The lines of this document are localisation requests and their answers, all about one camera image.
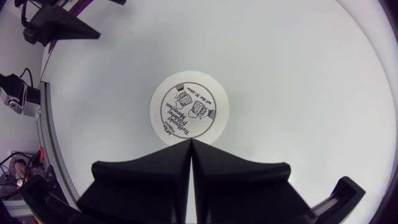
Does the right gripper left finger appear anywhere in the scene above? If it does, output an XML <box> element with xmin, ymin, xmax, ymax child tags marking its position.
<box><xmin>76</xmin><ymin>138</ymin><xmax>192</xmax><ymax>224</ymax></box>

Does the person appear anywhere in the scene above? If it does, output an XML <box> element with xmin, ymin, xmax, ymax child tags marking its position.
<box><xmin>8</xmin><ymin>157</ymin><xmax>46</xmax><ymax>187</ymax></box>

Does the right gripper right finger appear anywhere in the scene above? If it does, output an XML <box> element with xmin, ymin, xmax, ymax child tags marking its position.
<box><xmin>191</xmin><ymin>138</ymin><xmax>317</xmax><ymax>224</ymax></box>

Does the round white coaster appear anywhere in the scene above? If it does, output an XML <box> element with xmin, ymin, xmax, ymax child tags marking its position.
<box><xmin>149</xmin><ymin>70</ymin><xmax>230</xmax><ymax>147</ymax></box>

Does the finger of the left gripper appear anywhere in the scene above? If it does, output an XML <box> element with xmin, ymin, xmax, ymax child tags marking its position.
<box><xmin>23</xmin><ymin>4</ymin><xmax>101</xmax><ymax>47</ymax></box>

